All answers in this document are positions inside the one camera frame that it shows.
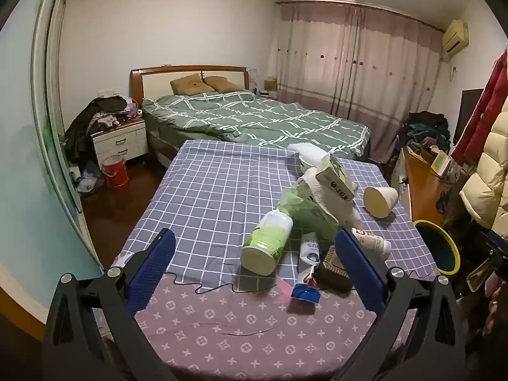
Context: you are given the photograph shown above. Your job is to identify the red bucket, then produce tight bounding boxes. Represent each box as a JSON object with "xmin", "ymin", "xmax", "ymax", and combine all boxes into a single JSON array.
[{"xmin": 101, "ymin": 155, "xmax": 130, "ymax": 188}]

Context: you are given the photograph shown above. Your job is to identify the white tube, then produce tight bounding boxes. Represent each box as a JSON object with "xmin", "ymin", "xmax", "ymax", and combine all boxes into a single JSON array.
[{"xmin": 299, "ymin": 232, "xmax": 321, "ymax": 272}]

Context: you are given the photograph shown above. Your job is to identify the clothes pile on cabinet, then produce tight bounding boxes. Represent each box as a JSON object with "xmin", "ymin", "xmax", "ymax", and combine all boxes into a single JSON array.
[{"xmin": 395, "ymin": 111, "xmax": 451, "ymax": 155}]

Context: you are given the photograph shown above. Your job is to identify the dark brown box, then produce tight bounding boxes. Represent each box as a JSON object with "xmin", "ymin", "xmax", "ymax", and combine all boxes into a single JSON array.
[{"xmin": 315, "ymin": 246, "xmax": 358, "ymax": 291}]

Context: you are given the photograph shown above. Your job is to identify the white bottle red label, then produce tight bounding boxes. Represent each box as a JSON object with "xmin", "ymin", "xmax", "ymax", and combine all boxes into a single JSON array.
[{"xmin": 351, "ymin": 227, "xmax": 392, "ymax": 262}]

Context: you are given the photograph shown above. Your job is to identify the leaf print carton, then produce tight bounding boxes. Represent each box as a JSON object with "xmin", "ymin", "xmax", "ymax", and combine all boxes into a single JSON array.
[{"xmin": 315, "ymin": 154, "xmax": 358, "ymax": 204}]

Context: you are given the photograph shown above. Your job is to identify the cream puffer jacket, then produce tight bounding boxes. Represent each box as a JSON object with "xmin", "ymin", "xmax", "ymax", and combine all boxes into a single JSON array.
[{"xmin": 459, "ymin": 111, "xmax": 508, "ymax": 233}]

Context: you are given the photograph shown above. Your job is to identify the green checked duvet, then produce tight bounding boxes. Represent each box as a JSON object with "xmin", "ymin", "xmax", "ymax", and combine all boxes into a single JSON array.
[{"xmin": 142, "ymin": 91, "xmax": 371, "ymax": 157}]

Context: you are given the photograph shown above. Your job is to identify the dark clothes pile on nightstand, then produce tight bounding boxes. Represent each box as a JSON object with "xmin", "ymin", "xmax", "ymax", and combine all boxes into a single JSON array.
[{"xmin": 63, "ymin": 95, "xmax": 144, "ymax": 163}]

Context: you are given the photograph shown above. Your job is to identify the red coat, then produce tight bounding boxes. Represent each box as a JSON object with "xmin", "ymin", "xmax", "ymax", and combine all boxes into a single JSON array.
[{"xmin": 450, "ymin": 51, "xmax": 508, "ymax": 165}]

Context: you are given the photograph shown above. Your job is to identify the blue checked tablecloth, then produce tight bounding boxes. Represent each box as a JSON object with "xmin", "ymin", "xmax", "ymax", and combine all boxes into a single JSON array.
[{"xmin": 111, "ymin": 140, "xmax": 439, "ymax": 294}]

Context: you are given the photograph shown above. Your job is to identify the green plastic jar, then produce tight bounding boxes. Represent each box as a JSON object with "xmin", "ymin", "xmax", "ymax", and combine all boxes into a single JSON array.
[{"xmin": 241, "ymin": 210, "xmax": 294, "ymax": 275}]

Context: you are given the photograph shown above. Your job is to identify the wooden bed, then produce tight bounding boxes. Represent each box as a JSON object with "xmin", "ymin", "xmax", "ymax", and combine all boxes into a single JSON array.
[{"xmin": 130, "ymin": 65, "xmax": 371, "ymax": 163}]

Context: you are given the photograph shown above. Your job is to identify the brown pillow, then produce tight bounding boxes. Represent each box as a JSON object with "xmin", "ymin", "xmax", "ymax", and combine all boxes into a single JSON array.
[
  {"xmin": 170, "ymin": 73, "xmax": 215, "ymax": 96},
  {"xmin": 204, "ymin": 76, "xmax": 241, "ymax": 92}
]

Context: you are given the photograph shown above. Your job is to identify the green plastic bag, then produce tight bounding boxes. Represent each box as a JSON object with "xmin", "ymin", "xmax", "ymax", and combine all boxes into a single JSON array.
[{"xmin": 276, "ymin": 186, "xmax": 342, "ymax": 243}]

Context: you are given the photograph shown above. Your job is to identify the yellow-rimmed blue bin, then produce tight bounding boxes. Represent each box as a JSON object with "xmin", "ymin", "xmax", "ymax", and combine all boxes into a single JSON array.
[{"xmin": 413, "ymin": 219, "xmax": 461, "ymax": 274}]

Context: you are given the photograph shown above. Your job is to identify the small green box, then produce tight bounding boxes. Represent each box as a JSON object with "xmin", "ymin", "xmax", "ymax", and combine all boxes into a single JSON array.
[{"xmin": 432, "ymin": 153, "xmax": 451, "ymax": 176}]

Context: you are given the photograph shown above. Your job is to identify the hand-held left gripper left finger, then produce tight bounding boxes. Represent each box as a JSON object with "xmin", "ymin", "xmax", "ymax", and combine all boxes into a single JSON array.
[{"xmin": 42, "ymin": 228, "xmax": 177, "ymax": 381}]

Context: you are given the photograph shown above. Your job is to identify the thin black cable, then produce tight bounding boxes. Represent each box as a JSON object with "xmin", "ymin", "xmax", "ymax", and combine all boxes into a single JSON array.
[{"xmin": 164, "ymin": 272, "xmax": 278, "ymax": 295}]

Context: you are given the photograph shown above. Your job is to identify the person's right hand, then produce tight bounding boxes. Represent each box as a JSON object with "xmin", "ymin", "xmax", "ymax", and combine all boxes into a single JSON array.
[{"xmin": 486, "ymin": 286, "xmax": 508, "ymax": 334}]

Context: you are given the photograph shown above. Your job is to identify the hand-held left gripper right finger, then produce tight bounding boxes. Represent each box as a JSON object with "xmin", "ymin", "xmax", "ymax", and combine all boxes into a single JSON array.
[{"xmin": 333, "ymin": 228, "xmax": 467, "ymax": 381}]

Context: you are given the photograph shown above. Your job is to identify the black television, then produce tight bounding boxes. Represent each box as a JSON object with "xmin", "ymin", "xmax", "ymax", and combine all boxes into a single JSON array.
[{"xmin": 453, "ymin": 88, "xmax": 485, "ymax": 145}]

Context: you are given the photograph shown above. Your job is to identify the beige air conditioner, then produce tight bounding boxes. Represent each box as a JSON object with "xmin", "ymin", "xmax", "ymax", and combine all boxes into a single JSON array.
[{"xmin": 441, "ymin": 20, "xmax": 469, "ymax": 54}]

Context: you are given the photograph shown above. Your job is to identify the small blue packet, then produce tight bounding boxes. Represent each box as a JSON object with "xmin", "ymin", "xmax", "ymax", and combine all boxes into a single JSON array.
[{"xmin": 291, "ymin": 284, "xmax": 320, "ymax": 303}]

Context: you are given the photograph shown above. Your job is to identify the plastic bags on floor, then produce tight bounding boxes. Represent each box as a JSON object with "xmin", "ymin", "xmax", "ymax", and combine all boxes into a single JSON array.
[{"xmin": 73, "ymin": 167, "xmax": 106, "ymax": 195}]

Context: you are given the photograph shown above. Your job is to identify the white paper cup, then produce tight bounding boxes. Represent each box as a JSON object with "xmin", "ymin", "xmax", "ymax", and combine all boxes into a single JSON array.
[{"xmin": 364, "ymin": 186, "xmax": 398, "ymax": 219}]

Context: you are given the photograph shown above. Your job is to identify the wooden cabinet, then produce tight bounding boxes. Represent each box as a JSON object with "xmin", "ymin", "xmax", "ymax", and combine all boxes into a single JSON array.
[{"xmin": 397, "ymin": 147, "xmax": 451, "ymax": 227}]

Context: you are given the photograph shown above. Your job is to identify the pink beige curtain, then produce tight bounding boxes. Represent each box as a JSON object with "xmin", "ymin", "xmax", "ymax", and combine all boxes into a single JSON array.
[{"xmin": 276, "ymin": 2, "xmax": 443, "ymax": 163}]

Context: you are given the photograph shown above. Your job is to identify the white nightstand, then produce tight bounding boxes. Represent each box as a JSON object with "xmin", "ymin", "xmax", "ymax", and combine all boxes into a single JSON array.
[{"xmin": 90, "ymin": 118, "xmax": 148, "ymax": 163}]

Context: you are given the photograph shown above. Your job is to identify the white paper towel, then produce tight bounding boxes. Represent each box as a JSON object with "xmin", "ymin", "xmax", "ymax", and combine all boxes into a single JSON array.
[{"xmin": 297, "ymin": 167, "xmax": 363, "ymax": 227}]

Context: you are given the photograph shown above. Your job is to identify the sliding glass door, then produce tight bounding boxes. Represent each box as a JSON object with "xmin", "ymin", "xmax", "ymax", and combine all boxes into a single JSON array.
[{"xmin": 31, "ymin": 0, "xmax": 93, "ymax": 243}]

